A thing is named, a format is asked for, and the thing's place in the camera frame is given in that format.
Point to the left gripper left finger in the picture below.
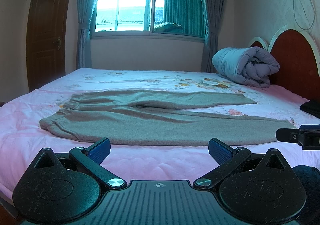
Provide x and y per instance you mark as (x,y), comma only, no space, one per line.
(89,160)

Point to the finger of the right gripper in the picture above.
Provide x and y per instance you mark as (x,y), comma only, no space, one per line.
(307,136)

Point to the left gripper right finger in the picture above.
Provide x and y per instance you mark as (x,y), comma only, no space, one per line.
(229,160)

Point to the grey-brown knit pants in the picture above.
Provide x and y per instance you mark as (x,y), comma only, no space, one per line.
(158,118)

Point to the black item on bed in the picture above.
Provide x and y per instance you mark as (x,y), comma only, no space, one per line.
(311,107)

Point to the red white wooden headboard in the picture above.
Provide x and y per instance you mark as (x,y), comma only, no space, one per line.
(298,56)

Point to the rolled lilac blue quilt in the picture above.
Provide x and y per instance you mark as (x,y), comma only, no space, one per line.
(246,66)

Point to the dark brown wooden door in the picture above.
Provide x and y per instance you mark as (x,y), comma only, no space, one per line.
(45,42)

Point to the right grey-blue curtain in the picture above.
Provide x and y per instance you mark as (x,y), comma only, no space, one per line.
(212,12)

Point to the grey-blue curtain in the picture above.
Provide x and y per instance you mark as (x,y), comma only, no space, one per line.
(212,12)
(85,12)

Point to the left grey-blue curtain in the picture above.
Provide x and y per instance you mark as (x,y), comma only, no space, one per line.
(85,12)

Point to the window with metal frame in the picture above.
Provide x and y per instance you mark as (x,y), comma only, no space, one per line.
(168,17)

